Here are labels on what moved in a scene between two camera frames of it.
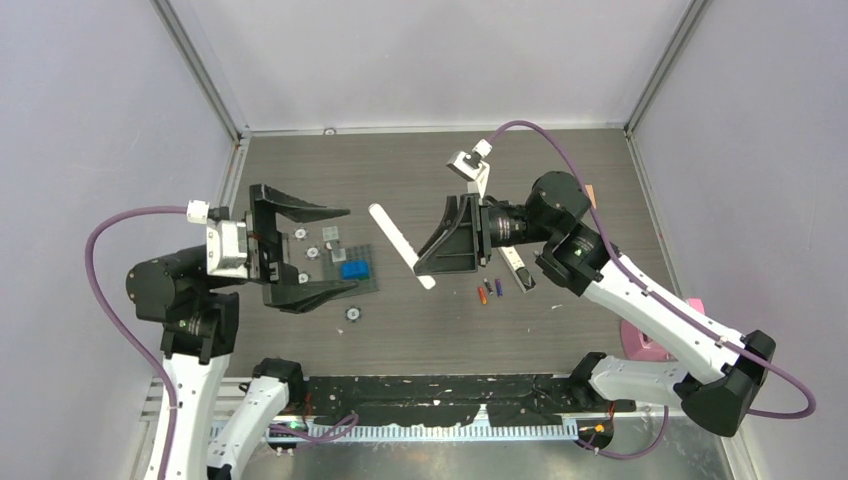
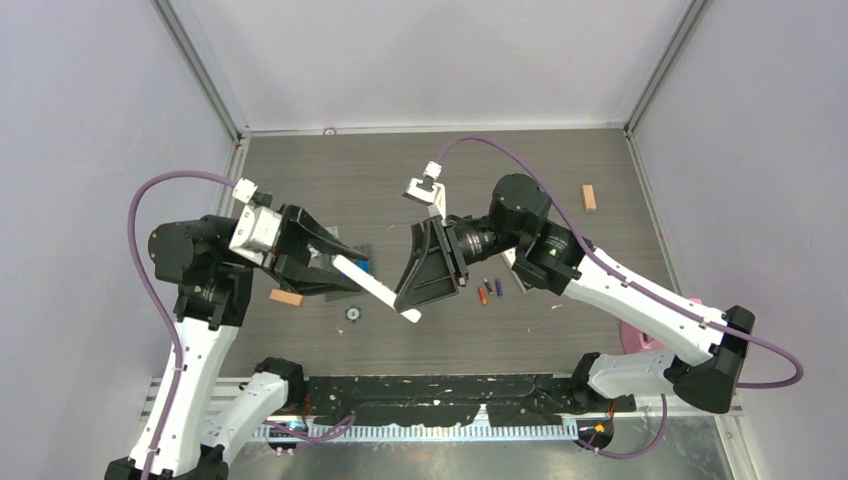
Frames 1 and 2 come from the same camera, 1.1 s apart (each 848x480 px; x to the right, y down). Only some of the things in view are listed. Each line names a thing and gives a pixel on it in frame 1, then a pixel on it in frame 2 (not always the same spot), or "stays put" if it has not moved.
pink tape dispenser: (640, 346) stays put
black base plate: (508, 400) stays put
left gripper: (264, 241) → (298, 224)
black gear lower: (353, 314) stays put
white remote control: (406, 251) → (375, 286)
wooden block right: (591, 194) stays put
